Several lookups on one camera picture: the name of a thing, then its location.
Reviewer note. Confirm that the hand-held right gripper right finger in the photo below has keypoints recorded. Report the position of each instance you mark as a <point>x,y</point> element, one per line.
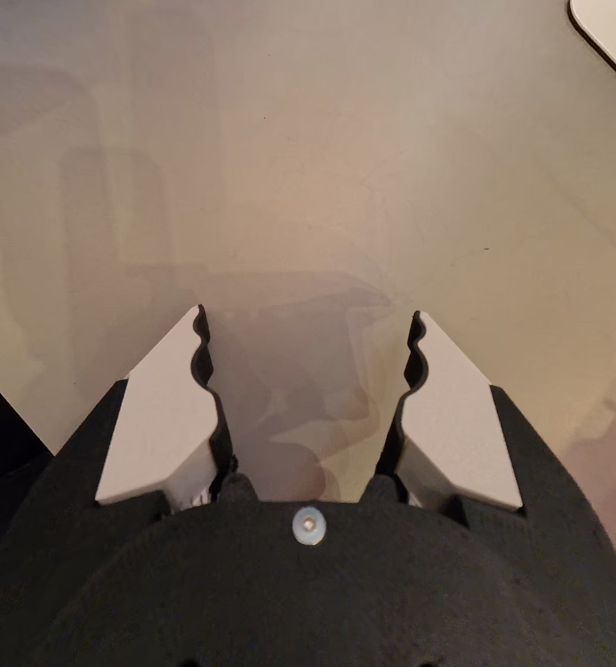
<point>453,432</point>

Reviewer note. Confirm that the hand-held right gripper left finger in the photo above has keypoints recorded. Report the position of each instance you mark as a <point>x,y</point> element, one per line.
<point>162,427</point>

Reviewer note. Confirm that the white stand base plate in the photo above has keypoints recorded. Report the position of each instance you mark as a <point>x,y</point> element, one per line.
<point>615,31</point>

